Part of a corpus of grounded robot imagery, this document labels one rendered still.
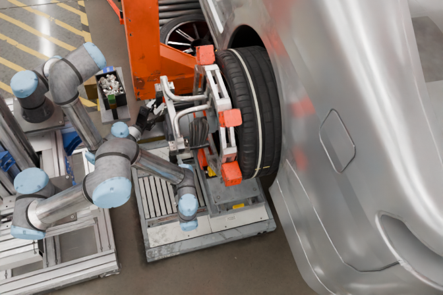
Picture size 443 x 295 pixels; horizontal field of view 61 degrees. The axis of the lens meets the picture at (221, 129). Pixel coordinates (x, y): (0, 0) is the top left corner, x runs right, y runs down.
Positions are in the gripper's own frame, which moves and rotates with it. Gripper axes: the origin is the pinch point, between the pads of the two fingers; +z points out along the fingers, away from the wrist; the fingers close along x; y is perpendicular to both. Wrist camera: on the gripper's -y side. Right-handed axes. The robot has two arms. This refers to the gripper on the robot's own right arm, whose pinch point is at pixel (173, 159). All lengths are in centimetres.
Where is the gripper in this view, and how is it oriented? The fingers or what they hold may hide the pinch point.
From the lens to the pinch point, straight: 179.7
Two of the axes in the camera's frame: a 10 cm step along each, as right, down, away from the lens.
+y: 1.1, -5.5, -8.3
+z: -2.7, -8.2, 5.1
